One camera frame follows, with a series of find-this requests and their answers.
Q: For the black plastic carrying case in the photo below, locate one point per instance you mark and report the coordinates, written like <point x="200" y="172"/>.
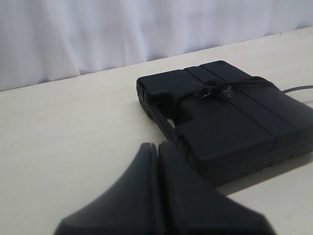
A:
<point x="225" y="123"/>

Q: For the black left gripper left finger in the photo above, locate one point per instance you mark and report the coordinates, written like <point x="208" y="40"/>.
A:
<point x="131" y="206"/>

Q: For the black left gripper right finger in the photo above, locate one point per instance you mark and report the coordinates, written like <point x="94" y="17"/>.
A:
<point x="193" y="207"/>

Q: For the white backdrop curtain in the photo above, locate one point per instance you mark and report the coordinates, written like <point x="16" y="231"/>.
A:
<point x="48" y="40"/>

